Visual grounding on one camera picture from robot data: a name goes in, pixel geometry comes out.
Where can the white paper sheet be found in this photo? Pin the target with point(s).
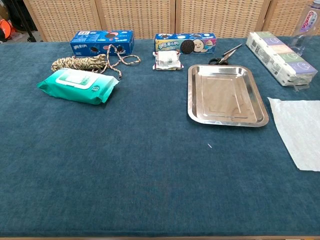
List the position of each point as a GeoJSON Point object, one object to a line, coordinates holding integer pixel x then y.
{"type": "Point", "coordinates": [300, 130]}

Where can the stainless steel tray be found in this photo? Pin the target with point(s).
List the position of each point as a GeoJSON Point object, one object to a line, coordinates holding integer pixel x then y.
{"type": "Point", "coordinates": [225, 95]}

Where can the blue tablecloth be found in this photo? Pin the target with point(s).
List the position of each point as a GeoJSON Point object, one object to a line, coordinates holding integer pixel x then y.
{"type": "Point", "coordinates": [150, 162]}

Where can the tiny white scrap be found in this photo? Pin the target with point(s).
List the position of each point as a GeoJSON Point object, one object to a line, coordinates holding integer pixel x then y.
{"type": "Point", "coordinates": [209, 145]}

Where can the small white cookie packet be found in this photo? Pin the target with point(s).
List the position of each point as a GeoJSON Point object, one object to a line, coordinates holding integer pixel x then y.
{"type": "Point", "coordinates": [166, 60]}

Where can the light blue cartoon Oreo box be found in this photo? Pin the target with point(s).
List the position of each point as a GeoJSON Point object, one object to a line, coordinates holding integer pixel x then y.
{"type": "Point", "coordinates": [170, 45]}

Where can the green wet wipes pack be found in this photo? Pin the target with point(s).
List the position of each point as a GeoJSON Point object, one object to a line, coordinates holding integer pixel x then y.
{"type": "Point", "coordinates": [75, 87]}

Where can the wicker folding screen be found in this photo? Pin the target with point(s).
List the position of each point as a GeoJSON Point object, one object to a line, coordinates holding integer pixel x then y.
{"type": "Point", "coordinates": [140, 17]}

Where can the dark blue Oreo box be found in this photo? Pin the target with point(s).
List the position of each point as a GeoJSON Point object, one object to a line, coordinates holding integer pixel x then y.
{"type": "Point", "coordinates": [85, 42]}

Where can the pastel tissue multipack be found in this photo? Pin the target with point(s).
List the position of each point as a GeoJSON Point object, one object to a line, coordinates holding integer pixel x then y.
{"type": "Point", "coordinates": [275, 57]}

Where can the black tripod stand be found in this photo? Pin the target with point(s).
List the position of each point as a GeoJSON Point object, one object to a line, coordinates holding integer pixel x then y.
{"type": "Point", "coordinates": [31, 38]}

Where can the clear plastic water bottle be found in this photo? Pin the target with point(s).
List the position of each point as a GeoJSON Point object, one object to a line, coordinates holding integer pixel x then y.
{"type": "Point", "coordinates": [306, 25]}

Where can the orange round object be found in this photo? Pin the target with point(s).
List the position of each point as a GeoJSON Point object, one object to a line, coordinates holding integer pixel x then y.
{"type": "Point", "coordinates": [6, 28]}

